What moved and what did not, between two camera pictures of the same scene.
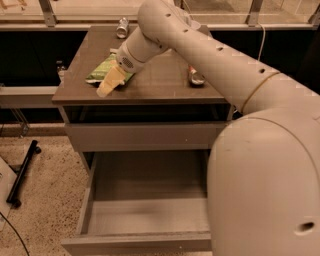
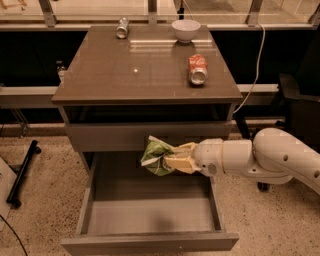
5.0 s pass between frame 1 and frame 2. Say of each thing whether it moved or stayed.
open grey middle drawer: stayed
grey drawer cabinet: stayed
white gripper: moved
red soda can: stayed
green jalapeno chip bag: moved
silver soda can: stayed
